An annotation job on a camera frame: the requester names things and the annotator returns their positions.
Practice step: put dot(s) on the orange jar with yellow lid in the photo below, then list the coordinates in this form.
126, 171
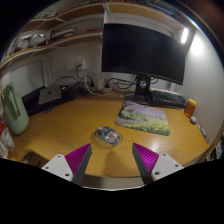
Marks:
190, 108

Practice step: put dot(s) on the landscape print mouse pad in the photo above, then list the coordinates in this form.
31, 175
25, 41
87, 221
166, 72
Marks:
143, 117

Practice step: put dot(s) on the pale green bag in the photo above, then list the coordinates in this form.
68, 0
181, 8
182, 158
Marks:
16, 115

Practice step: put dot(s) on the white wall socket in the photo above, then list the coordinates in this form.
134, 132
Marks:
80, 64

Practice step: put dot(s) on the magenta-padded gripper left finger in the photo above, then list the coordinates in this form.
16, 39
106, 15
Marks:
59, 165

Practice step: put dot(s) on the slim dark remote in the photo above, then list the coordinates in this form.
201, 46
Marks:
202, 132

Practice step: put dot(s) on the wooden wall shelf unit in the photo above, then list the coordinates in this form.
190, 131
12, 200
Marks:
53, 41

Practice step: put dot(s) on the bright light bar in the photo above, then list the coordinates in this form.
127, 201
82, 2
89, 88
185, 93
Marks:
184, 35

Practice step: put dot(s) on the transparent computer mouse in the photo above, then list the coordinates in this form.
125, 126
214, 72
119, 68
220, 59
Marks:
107, 135

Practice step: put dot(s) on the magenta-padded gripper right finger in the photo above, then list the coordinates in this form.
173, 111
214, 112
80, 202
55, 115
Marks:
165, 165

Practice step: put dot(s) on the black keyboard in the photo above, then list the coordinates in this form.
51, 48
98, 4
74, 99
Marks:
168, 97

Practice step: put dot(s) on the low shelf with books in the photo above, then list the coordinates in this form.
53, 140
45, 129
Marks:
218, 150

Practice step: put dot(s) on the small grey case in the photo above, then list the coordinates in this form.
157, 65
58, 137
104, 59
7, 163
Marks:
193, 120

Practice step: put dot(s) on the black computer monitor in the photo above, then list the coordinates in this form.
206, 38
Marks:
143, 50

